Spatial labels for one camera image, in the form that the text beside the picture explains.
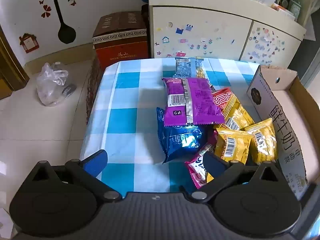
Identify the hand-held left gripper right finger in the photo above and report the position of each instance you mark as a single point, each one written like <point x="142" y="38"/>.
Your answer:
<point x="215" y="165"/>

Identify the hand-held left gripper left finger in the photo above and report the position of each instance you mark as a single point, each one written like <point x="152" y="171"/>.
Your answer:
<point x="96" y="163"/>

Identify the pink white snack packet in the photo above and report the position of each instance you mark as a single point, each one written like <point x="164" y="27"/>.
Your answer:
<point x="197" y="170"/>

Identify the yellow snack packet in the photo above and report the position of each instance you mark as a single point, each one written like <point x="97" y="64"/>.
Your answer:
<point x="237" y="117"/>
<point x="262" y="140"/>
<point x="232" y="145"/>

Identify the blue foil snack packet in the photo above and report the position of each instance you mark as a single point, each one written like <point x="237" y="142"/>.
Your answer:
<point x="180" y="137"/>

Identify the red snack packet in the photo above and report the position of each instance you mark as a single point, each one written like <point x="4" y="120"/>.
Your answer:
<point x="221" y="98"/>

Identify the purple snack packet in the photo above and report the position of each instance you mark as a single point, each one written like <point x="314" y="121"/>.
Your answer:
<point x="195" y="100"/>

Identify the cardboard box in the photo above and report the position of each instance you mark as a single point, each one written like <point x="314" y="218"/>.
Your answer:
<point x="275" y="110"/>

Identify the light blue snack packet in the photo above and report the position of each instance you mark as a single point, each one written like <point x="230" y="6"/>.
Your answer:
<point x="185" y="66"/>

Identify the blue white checkered tablecloth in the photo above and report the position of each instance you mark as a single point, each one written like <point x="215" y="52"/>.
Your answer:
<point x="125" y="120"/>

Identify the clear plastic bag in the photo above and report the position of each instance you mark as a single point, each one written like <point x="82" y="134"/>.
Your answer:
<point x="50" y="85"/>

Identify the red brown cardboard carton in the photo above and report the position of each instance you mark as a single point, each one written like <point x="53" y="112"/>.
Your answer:
<point x="117" y="45"/>

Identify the beige refrigerator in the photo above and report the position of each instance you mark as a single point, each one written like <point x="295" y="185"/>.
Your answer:
<point x="312" y="62"/>

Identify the cream sticker-covered cabinet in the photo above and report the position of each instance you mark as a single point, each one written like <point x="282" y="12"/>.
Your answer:
<point x="200" y="22"/>

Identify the flat white orange box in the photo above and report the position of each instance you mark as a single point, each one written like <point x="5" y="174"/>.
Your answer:
<point x="282" y="11"/>

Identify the green white box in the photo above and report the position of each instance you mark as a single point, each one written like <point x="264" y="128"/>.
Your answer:
<point x="294" y="8"/>

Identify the wooden door frame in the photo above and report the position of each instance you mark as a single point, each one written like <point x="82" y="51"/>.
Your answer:
<point x="10" y="65"/>

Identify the black vase wall decal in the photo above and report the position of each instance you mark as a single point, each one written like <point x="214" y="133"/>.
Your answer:
<point x="66" y="32"/>

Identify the red house wall sticker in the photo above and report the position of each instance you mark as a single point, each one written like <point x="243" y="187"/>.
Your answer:
<point x="23" y="42"/>

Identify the red flower wall sticker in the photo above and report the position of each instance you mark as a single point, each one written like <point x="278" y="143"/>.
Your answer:
<point x="46" y="11"/>

